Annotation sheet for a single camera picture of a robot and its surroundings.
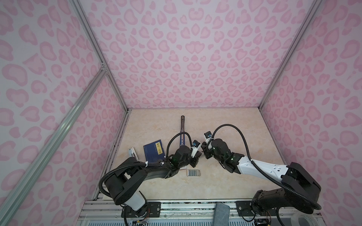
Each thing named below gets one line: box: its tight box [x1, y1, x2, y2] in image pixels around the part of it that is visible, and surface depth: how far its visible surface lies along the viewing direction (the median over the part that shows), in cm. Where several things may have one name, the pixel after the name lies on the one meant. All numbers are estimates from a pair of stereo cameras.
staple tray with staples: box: [186, 169, 201, 177], surface depth 87 cm
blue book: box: [143, 139, 166, 163], surface depth 97 cm
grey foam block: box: [212, 202, 231, 226], surface depth 71 cm
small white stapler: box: [128, 146, 140, 161], surface depth 94 cm
